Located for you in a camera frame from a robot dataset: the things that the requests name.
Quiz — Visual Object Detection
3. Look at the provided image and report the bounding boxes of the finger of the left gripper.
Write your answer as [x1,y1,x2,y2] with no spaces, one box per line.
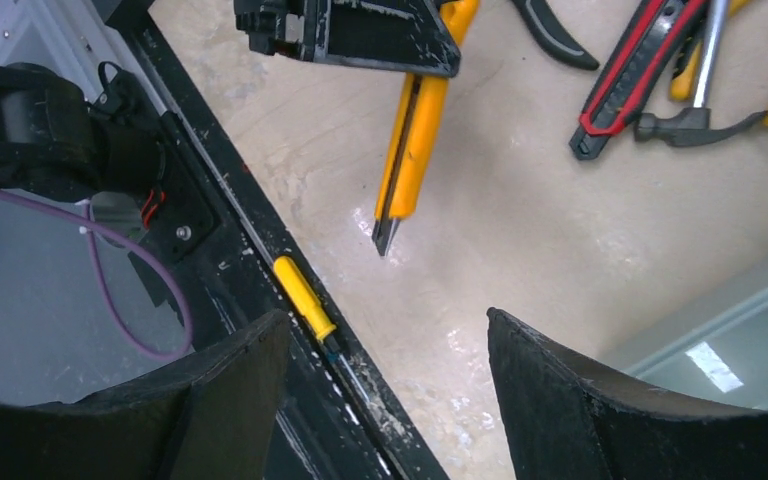
[234,0,461,78]

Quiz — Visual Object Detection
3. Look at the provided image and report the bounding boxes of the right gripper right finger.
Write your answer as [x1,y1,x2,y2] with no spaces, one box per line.
[487,307,768,479]

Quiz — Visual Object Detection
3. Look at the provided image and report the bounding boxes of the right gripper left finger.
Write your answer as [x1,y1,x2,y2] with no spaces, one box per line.
[0,311,290,479]

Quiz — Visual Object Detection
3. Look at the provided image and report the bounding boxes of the yellow black utility knife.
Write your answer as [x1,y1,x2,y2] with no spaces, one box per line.
[370,0,481,258]

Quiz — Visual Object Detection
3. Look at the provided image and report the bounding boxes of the red black utility knife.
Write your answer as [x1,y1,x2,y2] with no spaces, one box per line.
[569,0,708,161]

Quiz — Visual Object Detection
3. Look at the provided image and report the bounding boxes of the yellow needle nose pliers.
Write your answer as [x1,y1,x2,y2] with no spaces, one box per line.
[668,0,768,130]

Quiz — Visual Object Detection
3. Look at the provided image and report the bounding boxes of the small black hammer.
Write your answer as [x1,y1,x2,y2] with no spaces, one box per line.
[634,1,768,148]

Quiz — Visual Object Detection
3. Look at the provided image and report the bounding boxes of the green plastic tool box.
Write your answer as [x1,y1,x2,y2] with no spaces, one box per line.
[600,262,768,410]

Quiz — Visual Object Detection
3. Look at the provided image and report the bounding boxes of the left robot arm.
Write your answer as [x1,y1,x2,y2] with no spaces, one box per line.
[0,1,461,208]

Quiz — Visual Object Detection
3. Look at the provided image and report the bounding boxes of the yellow precision screwdriver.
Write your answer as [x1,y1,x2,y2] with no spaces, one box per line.
[273,256,370,403]

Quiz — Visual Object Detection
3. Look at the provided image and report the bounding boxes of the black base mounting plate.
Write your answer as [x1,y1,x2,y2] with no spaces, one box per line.
[91,1,445,479]

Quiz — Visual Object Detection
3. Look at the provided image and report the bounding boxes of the black wire stripper pliers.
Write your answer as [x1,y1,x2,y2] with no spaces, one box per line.
[512,0,600,71]

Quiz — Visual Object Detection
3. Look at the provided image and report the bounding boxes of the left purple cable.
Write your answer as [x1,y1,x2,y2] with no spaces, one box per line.
[0,185,194,362]

